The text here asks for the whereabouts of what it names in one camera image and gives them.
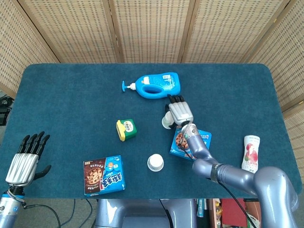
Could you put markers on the peach drink bottle green cap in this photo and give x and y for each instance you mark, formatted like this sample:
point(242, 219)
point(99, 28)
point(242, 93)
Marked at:
point(250, 152)

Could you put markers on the blue-grey robot torso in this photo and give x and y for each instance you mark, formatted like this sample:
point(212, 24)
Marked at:
point(142, 213)

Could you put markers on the brown and blue cookie box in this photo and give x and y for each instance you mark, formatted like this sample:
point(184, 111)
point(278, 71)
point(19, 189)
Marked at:
point(104, 178)

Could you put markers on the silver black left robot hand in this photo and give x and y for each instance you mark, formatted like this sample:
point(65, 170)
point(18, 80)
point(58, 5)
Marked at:
point(22, 168)

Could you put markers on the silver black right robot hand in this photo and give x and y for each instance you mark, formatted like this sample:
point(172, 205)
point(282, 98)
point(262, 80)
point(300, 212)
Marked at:
point(181, 111)

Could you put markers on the blue pump detergent bottle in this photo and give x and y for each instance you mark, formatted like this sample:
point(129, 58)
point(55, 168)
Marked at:
point(166, 85)

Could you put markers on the woven rattan folding screen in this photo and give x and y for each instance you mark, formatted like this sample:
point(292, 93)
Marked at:
point(152, 28)

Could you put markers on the green tub with yellow lid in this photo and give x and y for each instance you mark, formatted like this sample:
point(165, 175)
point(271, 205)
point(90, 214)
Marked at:
point(128, 129)

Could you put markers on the dark blue table cloth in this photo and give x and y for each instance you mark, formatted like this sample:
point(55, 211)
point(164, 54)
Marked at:
point(71, 107)

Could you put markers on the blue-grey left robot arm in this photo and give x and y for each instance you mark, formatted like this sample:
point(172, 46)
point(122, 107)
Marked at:
point(8, 209)

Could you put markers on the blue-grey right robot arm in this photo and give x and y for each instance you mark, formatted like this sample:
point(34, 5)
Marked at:
point(237, 175)

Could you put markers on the red box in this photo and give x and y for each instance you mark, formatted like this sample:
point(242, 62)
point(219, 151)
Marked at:
point(230, 209)

